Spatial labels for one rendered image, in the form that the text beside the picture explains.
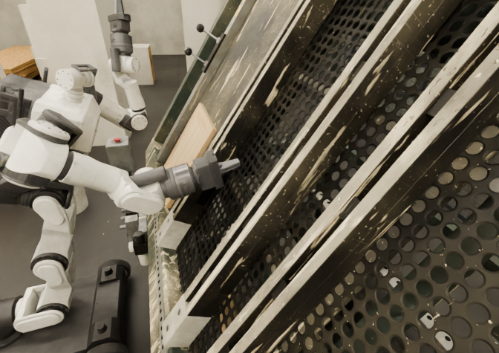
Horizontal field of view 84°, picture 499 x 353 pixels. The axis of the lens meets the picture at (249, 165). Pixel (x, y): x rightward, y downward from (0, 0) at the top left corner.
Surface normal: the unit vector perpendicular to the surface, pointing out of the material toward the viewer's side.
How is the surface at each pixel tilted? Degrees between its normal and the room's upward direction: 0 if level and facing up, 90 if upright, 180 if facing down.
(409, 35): 90
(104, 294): 0
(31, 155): 57
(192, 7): 90
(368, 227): 90
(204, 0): 90
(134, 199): 104
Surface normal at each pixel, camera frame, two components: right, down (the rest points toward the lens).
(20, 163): 0.01, -0.02
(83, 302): 0.03, -0.85
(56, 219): 0.31, 0.52
